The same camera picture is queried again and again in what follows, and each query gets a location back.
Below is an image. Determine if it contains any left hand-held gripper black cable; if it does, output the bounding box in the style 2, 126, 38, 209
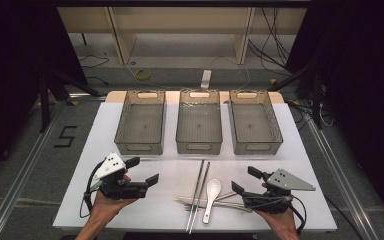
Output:
79, 161, 105, 220

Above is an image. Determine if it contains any white table mat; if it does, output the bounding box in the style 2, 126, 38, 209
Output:
52, 101, 338, 233

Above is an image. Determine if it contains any right hand-held gripper black cable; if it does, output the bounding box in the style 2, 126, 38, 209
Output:
288, 194, 308, 235

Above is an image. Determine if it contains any aluminium floor rail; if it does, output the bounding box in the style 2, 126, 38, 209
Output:
0, 99, 71, 240
304, 116, 381, 240

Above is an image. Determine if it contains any yellow cable coil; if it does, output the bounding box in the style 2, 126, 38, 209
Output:
134, 68, 152, 82

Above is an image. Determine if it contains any person's right hand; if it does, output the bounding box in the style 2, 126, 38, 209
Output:
255, 210, 301, 234

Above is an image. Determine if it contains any white power strip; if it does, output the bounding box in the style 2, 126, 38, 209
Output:
200, 69, 213, 90

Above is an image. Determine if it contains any metal fork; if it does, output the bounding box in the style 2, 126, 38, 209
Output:
182, 190, 239, 213

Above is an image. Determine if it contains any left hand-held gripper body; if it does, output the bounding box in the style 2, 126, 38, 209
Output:
93, 152, 149, 201

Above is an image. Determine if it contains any thin black floor cable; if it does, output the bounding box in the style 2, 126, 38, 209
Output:
78, 54, 111, 86

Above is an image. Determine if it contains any white cable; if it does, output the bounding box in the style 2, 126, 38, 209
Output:
209, 54, 252, 91

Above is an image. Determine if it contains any person's left hand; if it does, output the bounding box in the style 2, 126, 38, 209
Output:
88, 190, 139, 220

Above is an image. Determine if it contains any white spoon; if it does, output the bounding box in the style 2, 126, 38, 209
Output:
202, 178, 222, 225

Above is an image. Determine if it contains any hand-held gripper black cable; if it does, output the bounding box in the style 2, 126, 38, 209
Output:
288, 194, 308, 235
79, 161, 105, 220

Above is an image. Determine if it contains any metal chopstick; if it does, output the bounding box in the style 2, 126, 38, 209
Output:
189, 161, 211, 235
185, 159, 205, 233

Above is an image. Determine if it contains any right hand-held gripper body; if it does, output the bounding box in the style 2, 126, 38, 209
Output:
241, 168, 317, 214

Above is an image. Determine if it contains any light wooden shelf unit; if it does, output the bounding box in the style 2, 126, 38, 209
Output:
57, 6, 308, 66

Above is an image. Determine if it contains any bundle of black cables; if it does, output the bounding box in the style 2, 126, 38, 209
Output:
247, 7, 302, 78

